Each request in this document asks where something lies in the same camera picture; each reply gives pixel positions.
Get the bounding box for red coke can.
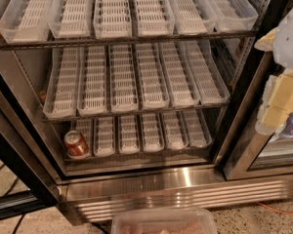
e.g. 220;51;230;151
64;131;89;158

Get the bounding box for shelf tray four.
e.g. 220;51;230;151
140;113;164;153
135;43;170;109
134;0;175;37

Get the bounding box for stainless steel fridge body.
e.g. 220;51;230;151
0;0;293;225

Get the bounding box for bottom shelf tray five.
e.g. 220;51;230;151
161;111;188;150

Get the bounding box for shelf tray one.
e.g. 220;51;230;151
0;0;53;44
43;48;80;119
67;120;93;160

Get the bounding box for middle shelf tray one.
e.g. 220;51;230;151
43;48;80;119

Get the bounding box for top shelf tray six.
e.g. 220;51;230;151
208;0;258;32

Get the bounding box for middle shelf tray four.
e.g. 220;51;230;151
135;43;170;109

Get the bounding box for shelf tray two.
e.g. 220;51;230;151
93;117;115;157
48;0;94;39
77;46;107;116

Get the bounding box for middle shelf tray five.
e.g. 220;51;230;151
158;42;200;107

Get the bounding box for shelf tray six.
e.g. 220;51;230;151
183;109;212;148
208;0;258;32
185;40;230;104

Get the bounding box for clear plastic food container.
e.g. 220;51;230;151
111;209;218;234

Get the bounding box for bottom shelf tray six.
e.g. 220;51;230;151
183;109;212;148

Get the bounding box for bottom shelf tray one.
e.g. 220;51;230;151
67;120;93;160

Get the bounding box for open fridge door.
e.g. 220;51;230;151
0;74;60;220

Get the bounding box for top shelf tray three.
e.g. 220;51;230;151
93;0;132;39

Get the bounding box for top shelf tray five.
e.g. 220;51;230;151
169;0;217;35

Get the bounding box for black cable on floor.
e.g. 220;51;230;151
0;163;27;234

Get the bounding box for bottom shelf tray four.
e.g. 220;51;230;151
140;113;164;153

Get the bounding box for orange cable on floor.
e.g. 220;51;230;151
256;201;293;216

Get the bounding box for top shelf tray four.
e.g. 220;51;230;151
134;0;175;37

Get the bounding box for top shelf tray one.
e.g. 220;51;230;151
0;0;53;44

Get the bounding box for middle shelf tray two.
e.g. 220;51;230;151
77;46;107;116

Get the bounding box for middle shelf tray three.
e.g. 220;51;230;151
108;44;139;112

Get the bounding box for top shelf tray two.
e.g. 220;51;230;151
48;0;94;39

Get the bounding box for middle shelf tray six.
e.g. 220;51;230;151
185;40;230;104

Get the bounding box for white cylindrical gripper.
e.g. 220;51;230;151
254;8;293;135

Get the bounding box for bottom shelf tray two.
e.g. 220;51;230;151
93;117;115;157

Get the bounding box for shelf tray five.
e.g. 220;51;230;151
161;111;188;150
169;0;217;35
158;42;200;107

